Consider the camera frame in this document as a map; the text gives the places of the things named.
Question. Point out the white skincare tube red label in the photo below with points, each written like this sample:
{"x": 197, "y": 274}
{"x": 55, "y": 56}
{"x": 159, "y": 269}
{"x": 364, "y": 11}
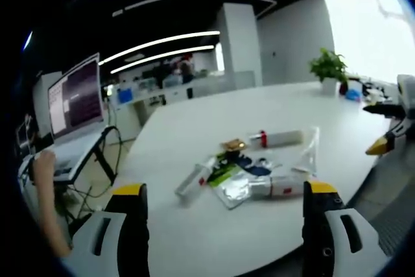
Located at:
{"x": 287, "y": 186}

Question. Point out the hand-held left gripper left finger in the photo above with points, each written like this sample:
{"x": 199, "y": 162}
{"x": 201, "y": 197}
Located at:
{"x": 107, "y": 228}

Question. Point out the blue box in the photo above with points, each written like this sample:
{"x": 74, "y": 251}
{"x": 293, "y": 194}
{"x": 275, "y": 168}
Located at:
{"x": 125, "y": 96}

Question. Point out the clear plastic bag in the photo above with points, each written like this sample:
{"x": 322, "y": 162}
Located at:
{"x": 309, "y": 152}

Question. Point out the white tube with red cap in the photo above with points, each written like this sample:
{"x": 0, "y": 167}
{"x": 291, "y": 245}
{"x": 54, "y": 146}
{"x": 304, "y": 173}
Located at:
{"x": 285, "y": 137}

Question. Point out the green white skincare sachet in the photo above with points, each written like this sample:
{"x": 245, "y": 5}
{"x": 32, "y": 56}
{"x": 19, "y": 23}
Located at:
{"x": 223, "y": 171}

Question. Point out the dark blue skincare packet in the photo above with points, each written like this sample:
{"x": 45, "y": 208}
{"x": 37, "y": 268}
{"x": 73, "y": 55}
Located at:
{"x": 256, "y": 166}

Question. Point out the computer monitor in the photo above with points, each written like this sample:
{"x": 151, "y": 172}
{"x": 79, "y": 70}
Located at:
{"x": 81, "y": 98}

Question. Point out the white standing desk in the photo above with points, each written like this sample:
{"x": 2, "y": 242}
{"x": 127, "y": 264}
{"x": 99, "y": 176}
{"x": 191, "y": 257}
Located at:
{"x": 74, "y": 153}

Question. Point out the silver foil skincare packet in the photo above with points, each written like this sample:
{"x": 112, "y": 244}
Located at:
{"x": 235, "y": 192}

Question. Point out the long ceiling light strip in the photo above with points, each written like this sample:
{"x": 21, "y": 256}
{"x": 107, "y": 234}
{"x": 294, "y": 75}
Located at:
{"x": 159, "y": 44}
{"x": 162, "y": 59}

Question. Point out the potted green plant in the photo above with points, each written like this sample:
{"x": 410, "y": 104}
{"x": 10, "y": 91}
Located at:
{"x": 329, "y": 69}

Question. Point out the white pillar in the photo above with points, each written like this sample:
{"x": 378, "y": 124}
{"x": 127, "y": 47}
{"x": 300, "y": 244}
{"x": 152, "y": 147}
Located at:
{"x": 238, "y": 43}

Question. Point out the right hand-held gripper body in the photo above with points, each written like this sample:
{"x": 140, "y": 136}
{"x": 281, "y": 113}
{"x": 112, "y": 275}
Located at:
{"x": 408, "y": 93}

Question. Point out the blue bag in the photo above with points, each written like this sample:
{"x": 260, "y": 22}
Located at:
{"x": 353, "y": 94}

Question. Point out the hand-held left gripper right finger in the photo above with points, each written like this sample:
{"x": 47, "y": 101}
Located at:
{"x": 337, "y": 228}

